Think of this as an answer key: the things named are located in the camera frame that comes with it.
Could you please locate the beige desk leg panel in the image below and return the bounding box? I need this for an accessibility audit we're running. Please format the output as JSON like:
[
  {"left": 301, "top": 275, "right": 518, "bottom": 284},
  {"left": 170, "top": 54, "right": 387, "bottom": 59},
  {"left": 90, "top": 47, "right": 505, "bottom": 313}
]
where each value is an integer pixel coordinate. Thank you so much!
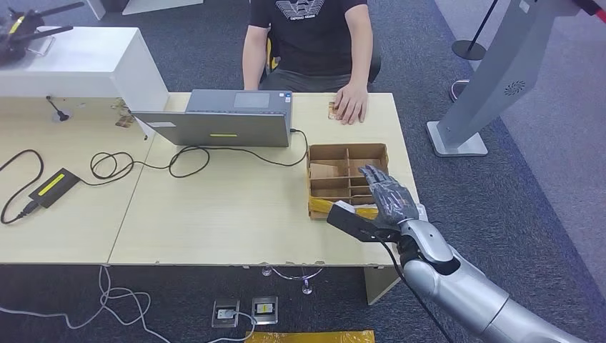
[{"left": 363, "top": 264, "right": 403, "bottom": 307}]

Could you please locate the black folded tripod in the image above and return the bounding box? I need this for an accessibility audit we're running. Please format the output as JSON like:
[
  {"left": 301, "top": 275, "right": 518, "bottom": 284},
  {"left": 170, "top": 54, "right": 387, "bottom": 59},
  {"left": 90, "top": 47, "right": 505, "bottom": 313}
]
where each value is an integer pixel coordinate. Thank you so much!
[{"left": 0, "top": 2, "right": 86, "bottom": 66}]

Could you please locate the person's left hand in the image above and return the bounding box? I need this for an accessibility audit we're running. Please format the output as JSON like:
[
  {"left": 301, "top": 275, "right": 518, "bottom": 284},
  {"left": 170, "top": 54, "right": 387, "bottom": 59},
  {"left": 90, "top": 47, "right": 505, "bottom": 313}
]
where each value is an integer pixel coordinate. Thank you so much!
[{"left": 332, "top": 83, "right": 369, "bottom": 126}]

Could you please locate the yellow tape strip on box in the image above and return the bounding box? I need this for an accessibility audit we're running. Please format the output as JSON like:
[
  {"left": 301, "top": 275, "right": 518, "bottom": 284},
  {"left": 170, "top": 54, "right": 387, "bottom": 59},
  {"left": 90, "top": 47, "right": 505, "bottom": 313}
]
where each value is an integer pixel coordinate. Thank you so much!
[{"left": 308, "top": 197, "right": 380, "bottom": 220}]

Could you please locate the white panel base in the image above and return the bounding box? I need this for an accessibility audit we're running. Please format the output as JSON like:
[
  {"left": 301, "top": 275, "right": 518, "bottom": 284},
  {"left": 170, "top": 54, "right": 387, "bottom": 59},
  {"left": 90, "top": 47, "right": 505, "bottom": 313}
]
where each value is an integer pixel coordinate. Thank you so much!
[{"left": 85, "top": 0, "right": 204, "bottom": 21}]

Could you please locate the floor socket with yellow label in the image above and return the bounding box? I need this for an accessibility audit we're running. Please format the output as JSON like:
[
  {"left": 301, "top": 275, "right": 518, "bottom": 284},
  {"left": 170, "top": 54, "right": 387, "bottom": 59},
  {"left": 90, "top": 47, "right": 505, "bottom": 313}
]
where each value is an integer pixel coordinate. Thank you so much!
[{"left": 251, "top": 296, "right": 279, "bottom": 326}]

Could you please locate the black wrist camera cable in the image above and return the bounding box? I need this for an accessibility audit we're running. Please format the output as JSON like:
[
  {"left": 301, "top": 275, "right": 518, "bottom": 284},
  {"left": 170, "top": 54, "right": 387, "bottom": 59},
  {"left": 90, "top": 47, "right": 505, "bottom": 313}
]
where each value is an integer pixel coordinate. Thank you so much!
[{"left": 377, "top": 237, "right": 457, "bottom": 343}]

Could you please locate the small black desk antenna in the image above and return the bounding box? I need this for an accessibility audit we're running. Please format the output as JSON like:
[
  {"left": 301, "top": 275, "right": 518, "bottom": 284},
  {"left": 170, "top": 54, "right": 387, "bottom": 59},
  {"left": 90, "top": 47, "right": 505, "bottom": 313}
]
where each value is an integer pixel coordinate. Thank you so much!
[{"left": 45, "top": 96, "right": 72, "bottom": 124}]

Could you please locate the yellow floor tape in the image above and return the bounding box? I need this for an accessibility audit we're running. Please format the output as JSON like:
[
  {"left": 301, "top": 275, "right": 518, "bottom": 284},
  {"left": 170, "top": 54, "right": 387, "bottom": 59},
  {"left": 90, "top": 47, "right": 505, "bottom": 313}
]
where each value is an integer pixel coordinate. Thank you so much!
[{"left": 244, "top": 330, "right": 376, "bottom": 343}]

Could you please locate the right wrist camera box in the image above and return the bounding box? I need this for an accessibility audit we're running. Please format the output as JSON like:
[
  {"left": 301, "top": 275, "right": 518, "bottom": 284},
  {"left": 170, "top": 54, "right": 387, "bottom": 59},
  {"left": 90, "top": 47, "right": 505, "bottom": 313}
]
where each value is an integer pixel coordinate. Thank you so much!
[{"left": 326, "top": 200, "right": 403, "bottom": 244}]

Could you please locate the person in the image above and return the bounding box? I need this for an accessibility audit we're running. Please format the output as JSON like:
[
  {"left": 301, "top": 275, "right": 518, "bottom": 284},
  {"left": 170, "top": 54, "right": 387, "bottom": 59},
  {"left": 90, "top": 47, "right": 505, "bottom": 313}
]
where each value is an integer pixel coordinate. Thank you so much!
[{"left": 242, "top": 0, "right": 375, "bottom": 126}]

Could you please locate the black power adapter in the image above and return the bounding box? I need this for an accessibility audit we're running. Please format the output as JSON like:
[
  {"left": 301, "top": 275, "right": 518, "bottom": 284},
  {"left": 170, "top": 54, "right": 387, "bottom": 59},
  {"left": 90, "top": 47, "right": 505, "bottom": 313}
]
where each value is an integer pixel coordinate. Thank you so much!
[{"left": 28, "top": 168, "right": 81, "bottom": 209}]

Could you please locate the black laptop charger cable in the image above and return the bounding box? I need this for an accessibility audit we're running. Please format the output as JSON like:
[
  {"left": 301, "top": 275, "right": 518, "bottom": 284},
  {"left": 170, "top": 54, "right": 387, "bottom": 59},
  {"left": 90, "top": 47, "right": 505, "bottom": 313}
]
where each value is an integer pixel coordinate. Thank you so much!
[{"left": 78, "top": 128, "right": 309, "bottom": 188}]

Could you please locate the grey kiosk stand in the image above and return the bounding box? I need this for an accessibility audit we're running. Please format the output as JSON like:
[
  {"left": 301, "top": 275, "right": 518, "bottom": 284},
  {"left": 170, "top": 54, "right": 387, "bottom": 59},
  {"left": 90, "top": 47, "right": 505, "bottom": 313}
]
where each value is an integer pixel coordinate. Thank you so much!
[{"left": 426, "top": 0, "right": 582, "bottom": 158}]

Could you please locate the clear acrylic stand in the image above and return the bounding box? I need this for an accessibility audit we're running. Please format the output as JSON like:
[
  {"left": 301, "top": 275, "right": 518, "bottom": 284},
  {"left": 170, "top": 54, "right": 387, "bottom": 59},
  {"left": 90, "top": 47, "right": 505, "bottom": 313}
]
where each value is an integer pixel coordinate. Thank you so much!
[{"left": 27, "top": 36, "right": 56, "bottom": 58}]

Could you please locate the cardboard divided organizer box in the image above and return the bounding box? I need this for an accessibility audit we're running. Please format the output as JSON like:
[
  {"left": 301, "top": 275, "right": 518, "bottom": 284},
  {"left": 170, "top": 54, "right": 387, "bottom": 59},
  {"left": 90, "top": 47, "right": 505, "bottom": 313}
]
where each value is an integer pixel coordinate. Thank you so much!
[{"left": 305, "top": 143, "right": 391, "bottom": 221}]

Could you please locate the chrome ring base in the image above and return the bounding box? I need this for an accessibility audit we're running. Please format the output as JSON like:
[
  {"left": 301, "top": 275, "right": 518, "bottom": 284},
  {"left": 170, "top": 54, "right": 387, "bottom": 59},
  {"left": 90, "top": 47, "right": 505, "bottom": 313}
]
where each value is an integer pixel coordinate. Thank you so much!
[{"left": 448, "top": 79, "right": 470, "bottom": 103}]

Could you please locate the long white floor cable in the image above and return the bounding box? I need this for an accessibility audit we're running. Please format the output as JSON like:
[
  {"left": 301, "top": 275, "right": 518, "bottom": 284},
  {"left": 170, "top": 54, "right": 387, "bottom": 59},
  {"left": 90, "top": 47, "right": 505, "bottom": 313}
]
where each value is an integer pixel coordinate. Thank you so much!
[{"left": 0, "top": 265, "right": 172, "bottom": 343}]

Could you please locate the black mains power cable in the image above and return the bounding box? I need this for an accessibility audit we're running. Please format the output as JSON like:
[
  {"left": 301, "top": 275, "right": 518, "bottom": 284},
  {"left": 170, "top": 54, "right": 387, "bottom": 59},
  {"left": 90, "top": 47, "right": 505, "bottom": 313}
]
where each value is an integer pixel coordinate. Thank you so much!
[{"left": 0, "top": 149, "right": 45, "bottom": 226}]

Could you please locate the floor socket with plug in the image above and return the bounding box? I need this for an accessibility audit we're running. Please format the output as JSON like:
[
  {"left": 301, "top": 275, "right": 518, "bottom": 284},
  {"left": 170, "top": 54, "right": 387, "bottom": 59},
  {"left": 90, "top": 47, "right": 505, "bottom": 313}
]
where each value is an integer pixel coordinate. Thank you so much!
[{"left": 211, "top": 298, "right": 241, "bottom": 329}]

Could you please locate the white socket plug cable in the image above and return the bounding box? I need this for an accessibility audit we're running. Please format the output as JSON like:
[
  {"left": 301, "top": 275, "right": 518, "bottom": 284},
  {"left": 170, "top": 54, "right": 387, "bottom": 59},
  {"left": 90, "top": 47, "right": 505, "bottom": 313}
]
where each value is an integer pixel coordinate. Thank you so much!
[{"left": 208, "top": 311, "right": 257, "bottom": 343}]

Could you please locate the red and black bar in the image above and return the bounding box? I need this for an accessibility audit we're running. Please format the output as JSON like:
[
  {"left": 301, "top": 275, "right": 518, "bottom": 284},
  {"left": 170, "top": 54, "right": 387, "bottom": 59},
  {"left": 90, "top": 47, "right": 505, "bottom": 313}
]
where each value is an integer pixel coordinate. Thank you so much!
[{"left": 575, "top": 0, "right": 606, "bottom": 26}]

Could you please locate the white cabinet block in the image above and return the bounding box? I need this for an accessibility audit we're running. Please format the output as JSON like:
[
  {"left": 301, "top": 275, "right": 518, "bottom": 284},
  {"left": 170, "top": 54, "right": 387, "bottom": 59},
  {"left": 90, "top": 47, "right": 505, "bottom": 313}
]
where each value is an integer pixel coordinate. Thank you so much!
[{"left": 0, "top": 26, "right": 170, "bottom": 114}]

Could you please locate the black stanchion post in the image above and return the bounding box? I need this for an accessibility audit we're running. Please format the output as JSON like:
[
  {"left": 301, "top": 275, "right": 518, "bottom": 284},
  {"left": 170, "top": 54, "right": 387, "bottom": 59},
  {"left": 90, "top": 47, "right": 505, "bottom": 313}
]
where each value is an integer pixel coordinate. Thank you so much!
[{"left": 451, "top": 0, "right": 500, "bottom": 61}]

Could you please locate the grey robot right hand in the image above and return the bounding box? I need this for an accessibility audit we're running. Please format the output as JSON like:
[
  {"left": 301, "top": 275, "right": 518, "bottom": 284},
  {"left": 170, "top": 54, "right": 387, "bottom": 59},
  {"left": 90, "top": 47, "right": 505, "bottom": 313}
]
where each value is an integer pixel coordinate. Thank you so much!
[{"left": 358, "top": 164, "right": 420, "bottom": 227}]

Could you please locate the grey open laptop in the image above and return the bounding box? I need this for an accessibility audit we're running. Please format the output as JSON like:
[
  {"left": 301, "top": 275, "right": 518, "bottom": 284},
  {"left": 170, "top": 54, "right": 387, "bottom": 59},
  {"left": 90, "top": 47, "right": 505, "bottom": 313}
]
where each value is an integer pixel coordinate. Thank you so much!
[{"left": 131, "top": 89, "right": 294, "bottom": 148}]

